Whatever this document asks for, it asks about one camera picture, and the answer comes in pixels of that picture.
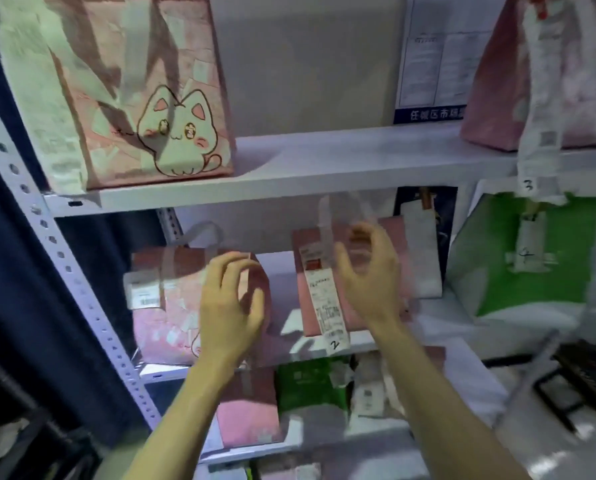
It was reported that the small green bag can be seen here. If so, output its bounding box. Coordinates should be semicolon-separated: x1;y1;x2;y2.
277;359;353;426

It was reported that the pink cat bag white label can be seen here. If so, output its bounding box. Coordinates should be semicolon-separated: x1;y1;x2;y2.
124;222;272;367

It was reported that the person's right hand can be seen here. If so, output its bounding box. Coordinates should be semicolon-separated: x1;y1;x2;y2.
333;222;410;332

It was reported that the green and white bag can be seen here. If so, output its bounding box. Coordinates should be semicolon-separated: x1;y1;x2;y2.
445;191;596;323

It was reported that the person's left hand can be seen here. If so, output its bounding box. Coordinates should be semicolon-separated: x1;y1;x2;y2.
197;252;267;368

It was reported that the person's right forearm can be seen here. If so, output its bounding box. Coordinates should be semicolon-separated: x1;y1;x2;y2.
368;319;531;480

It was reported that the white bag with label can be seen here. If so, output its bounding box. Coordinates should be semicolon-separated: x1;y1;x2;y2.
351;352;405;421

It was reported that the white receipt with red stripe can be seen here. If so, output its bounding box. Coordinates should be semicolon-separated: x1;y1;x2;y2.
304;267;353;356

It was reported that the black metal stand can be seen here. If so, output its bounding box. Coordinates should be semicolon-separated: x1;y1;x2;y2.
483;339;596;438

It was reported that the pink bag with handles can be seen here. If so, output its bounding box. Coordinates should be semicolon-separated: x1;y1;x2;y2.
290;192;415;348

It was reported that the white receipt on green bag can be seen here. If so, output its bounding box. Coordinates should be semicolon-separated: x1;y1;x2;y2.
507;214;553;274

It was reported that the white metal shelf rack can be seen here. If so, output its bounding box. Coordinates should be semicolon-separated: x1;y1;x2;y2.
0;77;596;480

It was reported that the small pink bag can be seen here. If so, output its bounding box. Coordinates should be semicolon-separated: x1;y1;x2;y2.
215;366;284;448

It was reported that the blue bordered wall notice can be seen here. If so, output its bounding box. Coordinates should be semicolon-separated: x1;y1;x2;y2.
394;0;510;126

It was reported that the person's left forearm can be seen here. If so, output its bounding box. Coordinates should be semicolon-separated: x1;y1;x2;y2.
122;354;249;480

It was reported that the pink bag with long receipt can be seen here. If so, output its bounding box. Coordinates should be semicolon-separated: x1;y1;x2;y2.
459;0;596;152

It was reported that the large pink cat print bag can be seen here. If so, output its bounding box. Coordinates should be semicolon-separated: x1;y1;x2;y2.
0;0;237;194

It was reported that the white paper bag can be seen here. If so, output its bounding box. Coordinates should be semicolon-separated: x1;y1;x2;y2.
399;192;445;299

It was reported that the long white receipt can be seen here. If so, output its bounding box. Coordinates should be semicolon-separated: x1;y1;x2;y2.
516;0;570;206

